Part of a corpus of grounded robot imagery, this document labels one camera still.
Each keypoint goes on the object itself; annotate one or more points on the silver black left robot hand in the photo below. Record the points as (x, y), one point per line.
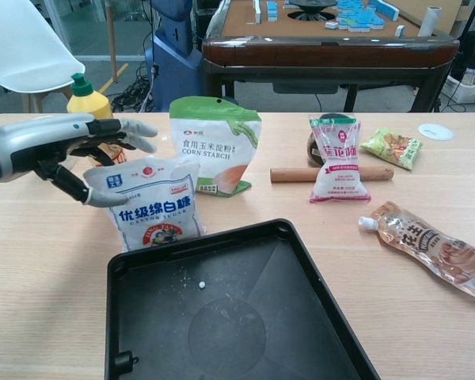
(27, 146)

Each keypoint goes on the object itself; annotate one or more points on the white castor sugar bag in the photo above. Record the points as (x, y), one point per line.
(158, 202)

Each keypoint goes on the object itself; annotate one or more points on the black rectangular plastic tray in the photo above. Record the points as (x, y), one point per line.
(229, 308)

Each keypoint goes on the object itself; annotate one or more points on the pink white snack bag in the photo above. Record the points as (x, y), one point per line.
(338, 166)

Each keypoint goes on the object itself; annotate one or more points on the yellow bottle with green cap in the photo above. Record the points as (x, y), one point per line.
(88, 103)

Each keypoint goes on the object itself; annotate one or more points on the white plastic chair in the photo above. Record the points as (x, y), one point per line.
(23, 47)

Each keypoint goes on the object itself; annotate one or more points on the blue machine base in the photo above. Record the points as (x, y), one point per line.
(174, 59)

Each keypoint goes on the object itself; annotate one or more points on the green white corn starch bag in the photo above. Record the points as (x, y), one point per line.
(213, 130)

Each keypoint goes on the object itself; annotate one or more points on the row of blue mahjong tiles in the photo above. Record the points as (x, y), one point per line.
(257, 11)
(386, 8)

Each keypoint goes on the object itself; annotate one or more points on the wooden rolling pin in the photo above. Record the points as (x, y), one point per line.
(293, 175)

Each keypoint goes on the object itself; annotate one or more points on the dark round bowl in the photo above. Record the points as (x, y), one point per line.
(314, 152)

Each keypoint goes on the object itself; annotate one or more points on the brown mahjong table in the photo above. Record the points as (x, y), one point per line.
(324, 55)

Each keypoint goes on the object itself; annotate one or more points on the black mahjong table centre dome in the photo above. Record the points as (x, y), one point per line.
(310, 10)

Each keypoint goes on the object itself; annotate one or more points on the blue white mahjong tile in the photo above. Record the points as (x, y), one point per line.
(400, 30)
(331, 25)

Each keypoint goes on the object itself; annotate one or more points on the pile of blue mahjong tiles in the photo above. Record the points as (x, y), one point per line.
(358, 17)

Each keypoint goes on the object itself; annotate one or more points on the green snack packet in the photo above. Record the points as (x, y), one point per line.
(394, 147)

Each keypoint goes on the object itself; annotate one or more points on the white round grommet cover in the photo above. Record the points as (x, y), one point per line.
(435, 131)

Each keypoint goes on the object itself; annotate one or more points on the clear peanut oil spout pouch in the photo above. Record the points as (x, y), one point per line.
(423, 247)

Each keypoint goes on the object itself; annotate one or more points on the white paper roll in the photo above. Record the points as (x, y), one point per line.
(429, 21)

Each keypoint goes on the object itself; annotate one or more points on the white storage box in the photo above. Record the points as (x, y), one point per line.
(469, 89)

